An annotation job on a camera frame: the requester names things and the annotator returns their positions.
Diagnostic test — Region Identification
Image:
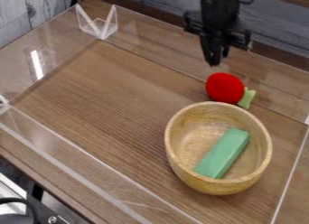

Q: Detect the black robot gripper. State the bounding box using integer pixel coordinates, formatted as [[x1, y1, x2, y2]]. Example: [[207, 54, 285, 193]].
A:
[[182, 0, 253, 67]]

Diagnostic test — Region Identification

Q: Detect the red plush strawberry toy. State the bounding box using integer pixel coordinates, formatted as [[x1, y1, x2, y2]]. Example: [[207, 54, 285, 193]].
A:
[[205, 72, 255, 109]]

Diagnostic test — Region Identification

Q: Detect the wooden bowl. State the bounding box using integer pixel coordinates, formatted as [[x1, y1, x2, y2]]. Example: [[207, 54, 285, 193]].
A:
[[164, 102, 273, 195]]

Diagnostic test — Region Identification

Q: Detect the green rectangular block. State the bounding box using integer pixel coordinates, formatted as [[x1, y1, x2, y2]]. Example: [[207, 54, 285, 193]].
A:
[[193, 128, 251, 179]]

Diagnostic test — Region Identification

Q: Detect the clear acrylic corner bracket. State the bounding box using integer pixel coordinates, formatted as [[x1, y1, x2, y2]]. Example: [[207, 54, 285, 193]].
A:
[[75, 5, 118, 40]]

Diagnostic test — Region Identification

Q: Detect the clear acrylic tray enclosure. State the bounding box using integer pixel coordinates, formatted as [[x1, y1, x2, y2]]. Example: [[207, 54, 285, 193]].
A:
[[0, 1, 309, 224]]

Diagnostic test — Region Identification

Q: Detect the black table leg bracket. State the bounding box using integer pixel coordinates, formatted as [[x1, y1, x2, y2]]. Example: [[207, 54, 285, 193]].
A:
[[27, 183, 70, 224]]

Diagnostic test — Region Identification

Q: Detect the black cable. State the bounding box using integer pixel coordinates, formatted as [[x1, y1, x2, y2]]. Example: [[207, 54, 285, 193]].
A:
[[0, 198, 41, 224]]

